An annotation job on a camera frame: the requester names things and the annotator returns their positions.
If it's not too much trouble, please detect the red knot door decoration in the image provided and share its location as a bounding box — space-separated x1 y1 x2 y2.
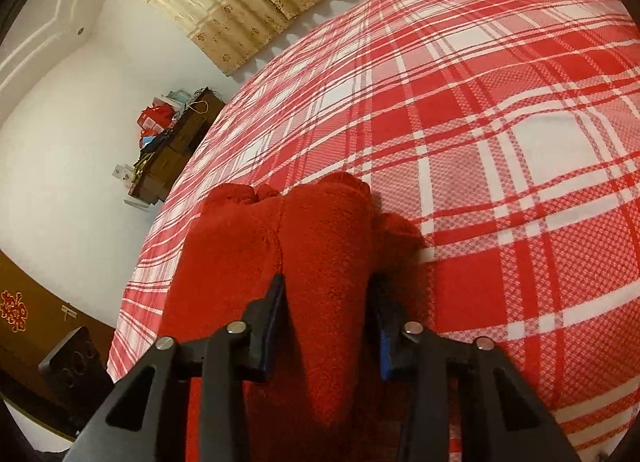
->
0 289 28 333

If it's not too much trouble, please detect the brown wooden desk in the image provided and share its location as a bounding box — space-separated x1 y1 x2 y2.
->
131 92 226 205

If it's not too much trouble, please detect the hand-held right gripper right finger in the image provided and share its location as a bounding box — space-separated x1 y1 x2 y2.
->
370 277 581 462

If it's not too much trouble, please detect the beige patterned curtain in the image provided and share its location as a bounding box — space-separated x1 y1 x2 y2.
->
109 0 368 77

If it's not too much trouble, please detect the red fleece garment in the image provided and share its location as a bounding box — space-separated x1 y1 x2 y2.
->
162 172 453 462

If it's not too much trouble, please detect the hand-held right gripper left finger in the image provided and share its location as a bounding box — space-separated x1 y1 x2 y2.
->
65 274 287 462

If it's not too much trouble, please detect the red plaid bed sheet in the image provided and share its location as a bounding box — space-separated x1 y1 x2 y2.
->
107 0 640 462

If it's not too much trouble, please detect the red gift box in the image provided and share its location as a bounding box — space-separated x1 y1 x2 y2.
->
139 104 176 139

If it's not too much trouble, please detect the brown wooden door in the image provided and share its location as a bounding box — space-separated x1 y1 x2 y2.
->
0 249 118 443

